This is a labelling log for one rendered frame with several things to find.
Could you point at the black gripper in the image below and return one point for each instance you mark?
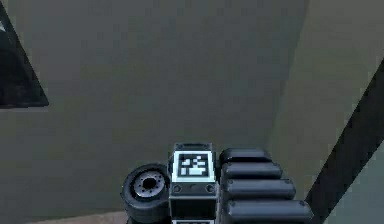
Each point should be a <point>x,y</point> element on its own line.
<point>146,193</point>

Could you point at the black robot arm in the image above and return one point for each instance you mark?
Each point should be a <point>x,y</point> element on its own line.
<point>256,190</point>

